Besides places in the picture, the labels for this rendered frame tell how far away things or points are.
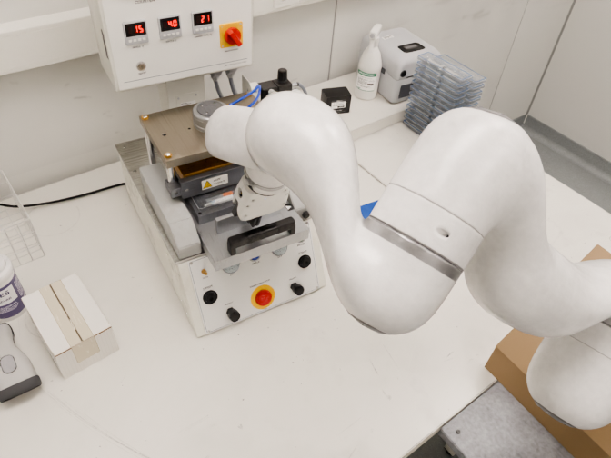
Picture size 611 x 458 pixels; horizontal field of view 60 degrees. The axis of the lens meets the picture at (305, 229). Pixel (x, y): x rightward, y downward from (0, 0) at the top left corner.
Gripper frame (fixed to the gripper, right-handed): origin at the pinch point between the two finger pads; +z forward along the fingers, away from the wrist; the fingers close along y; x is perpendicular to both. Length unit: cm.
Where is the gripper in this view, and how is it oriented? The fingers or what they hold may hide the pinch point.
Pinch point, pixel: (254, 216)
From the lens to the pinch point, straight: 110.6
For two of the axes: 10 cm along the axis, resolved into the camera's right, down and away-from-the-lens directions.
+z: -2.3, 4.5, 8.6
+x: -4.4, -8.4, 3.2
